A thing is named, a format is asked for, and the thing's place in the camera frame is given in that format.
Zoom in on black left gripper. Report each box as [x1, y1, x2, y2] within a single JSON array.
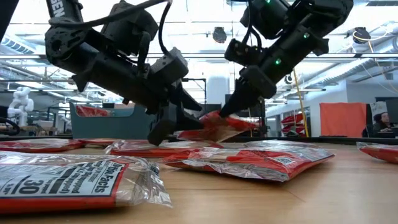
[[93, 55, 206, 146]]

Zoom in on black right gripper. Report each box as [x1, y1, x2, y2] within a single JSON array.
[[220, 27, 318, 118]]

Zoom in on red Orville popcorn bag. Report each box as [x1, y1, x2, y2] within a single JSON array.
[[244, 139, 330, 151], [356, 141, 398, 165], [163, 146, 336, 183], [0, 151, 173, 215], [77, 138, 121, 147], [104, 139, 224, 158], [75, 105, 110, 118], [0, 138, 85, 153], [177, 110, 259, 143]]

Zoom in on white round pillar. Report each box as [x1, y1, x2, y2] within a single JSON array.
[[206, 63, 231, 105]]

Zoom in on red stacked bins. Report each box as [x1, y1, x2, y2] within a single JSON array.
[[280, 112, 305, 135]]

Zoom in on teal plastic basket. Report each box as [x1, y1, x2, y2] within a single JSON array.
[[68, 101, 156, 140]]

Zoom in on orange fabric panel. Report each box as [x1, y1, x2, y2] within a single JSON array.
[[319, 102, 368, 138]]

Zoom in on distant cluttered lab bench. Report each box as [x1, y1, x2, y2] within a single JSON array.
[[29, 107, 72, 137]]

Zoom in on white patterned board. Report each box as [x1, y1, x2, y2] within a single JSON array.
[[369, 101, 389, 125]]

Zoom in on person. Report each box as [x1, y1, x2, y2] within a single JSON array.
[[371, 111, 396, 135]]

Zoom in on black tall stand frame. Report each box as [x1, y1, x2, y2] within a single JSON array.
[[182, 77, 207, 105]]

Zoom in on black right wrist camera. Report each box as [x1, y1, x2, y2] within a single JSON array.
[[224, 39, 265, 67]]

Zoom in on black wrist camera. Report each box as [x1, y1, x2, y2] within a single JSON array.
[[148, 46, 190, 85], [224, 39, 265, 67]]

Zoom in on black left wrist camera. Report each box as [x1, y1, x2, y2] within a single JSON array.
[[148, 46, 190, 85]]

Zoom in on thick yellow hanging cable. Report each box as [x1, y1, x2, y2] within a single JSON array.
[[292, 68, 310, 138]]

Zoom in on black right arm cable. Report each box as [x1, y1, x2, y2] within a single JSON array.
[[242, 0, 264, 54]]

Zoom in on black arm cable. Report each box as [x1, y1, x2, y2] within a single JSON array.
[[242, 0, 264, 54], [48, 0, 174, 55]]

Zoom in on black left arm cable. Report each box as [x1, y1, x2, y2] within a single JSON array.
[[48, 0, 174, 55]]

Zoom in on black table frame rail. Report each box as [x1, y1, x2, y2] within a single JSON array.
[[0, 135, 398, 146]]

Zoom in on silver ceiling duct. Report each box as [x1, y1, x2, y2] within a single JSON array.
[[310, 57, 398, 91]]

